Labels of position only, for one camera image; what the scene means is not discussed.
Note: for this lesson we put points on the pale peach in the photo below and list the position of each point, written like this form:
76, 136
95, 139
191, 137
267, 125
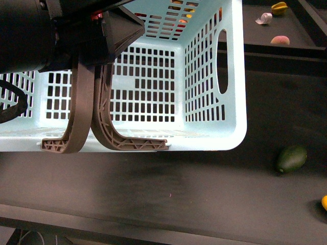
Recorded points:
283, 40

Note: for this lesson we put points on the black upper shelf tray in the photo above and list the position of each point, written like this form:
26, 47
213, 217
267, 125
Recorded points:
299, 23

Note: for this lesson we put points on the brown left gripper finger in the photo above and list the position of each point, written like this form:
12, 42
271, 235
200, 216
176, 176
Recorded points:
82, 102
102, 126

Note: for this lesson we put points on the green avocado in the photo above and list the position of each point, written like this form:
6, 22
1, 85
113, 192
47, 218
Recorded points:
291, 159

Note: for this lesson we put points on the yellow mango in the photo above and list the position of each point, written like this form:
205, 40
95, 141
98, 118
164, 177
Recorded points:
324, 202

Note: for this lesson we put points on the white crumpled tape piece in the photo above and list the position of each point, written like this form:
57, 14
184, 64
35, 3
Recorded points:
265, 19

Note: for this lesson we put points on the yellow starfruit at right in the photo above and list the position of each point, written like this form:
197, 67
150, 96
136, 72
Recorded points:
279, 9

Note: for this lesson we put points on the light blue plastic basket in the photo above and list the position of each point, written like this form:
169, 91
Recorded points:
178, 70

